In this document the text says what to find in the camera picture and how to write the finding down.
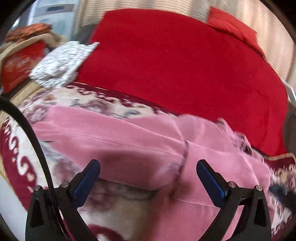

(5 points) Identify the pink corduroy garment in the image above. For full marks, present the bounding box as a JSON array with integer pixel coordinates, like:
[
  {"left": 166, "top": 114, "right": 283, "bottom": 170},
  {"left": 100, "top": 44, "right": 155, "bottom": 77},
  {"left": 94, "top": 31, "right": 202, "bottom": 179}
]
[{"left": 33, "top": 105, "right": 270, "bottom": 240}]

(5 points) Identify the red box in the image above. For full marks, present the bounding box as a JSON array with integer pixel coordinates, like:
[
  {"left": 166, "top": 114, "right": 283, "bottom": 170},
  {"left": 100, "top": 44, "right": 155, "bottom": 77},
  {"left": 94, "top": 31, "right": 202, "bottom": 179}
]
[{"left": 1, "top": 41, "right": 46, "bottom": 94}]

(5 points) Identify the white patterned folded cloth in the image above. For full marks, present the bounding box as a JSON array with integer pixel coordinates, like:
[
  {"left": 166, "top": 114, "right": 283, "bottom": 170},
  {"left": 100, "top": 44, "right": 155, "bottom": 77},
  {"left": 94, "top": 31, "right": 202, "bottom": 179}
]
[{"left": 29, "top": 41, "right": 99, "bottom": 89}]

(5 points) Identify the red bed cover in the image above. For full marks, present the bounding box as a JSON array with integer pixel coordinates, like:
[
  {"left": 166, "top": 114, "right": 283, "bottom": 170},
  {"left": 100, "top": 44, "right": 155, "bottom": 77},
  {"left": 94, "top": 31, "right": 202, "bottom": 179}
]
[{"left": 77, "top": 9, "right": 287, "bottom": 156}]

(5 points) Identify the red pillow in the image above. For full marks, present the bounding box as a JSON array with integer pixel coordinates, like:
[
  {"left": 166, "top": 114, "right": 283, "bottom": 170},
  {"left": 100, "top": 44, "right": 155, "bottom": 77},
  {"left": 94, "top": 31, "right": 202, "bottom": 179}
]
[{"left": 207, "top": 6, "right": 266, "bottom": 59}]

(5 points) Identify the orange patterned cloth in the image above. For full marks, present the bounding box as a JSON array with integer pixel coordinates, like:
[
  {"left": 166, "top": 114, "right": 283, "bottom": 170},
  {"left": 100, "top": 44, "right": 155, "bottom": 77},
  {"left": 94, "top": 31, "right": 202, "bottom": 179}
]
[{"left": 5, "top": 23, "right": 52, "bottom": 43}]

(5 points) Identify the white air conditioner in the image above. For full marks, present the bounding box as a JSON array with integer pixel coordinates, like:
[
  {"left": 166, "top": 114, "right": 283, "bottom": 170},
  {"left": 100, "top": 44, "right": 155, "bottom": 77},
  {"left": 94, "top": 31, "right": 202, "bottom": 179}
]
[{"left": 14, "top": 0, "right": 79, "bottom": 40}]

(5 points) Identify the black cable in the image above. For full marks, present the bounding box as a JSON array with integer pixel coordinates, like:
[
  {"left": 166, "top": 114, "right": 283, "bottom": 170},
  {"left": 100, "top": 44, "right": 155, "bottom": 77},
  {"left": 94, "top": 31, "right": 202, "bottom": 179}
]
[{"left": 0, "top": 96, "right": 70, "bottom": 241}]

